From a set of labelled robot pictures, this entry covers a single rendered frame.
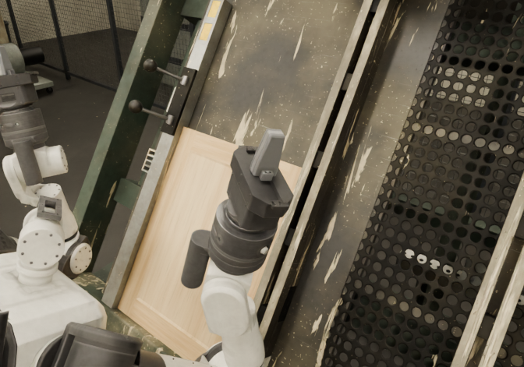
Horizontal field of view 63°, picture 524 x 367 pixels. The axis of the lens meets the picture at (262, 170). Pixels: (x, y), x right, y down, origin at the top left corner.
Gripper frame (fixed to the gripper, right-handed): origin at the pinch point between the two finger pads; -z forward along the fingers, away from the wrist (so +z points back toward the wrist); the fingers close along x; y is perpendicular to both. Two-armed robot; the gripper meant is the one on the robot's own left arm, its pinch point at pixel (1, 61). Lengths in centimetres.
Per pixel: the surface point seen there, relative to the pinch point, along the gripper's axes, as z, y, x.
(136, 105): 15.5, -25.4, 16.2
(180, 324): 72, -7, 22
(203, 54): 5, -37, 34
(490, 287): 52, 19, 90
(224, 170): 36, -21, 38
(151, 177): 36.6, -27.5, 14.6
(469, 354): 64, 21, 85
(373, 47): 10, -12, 78
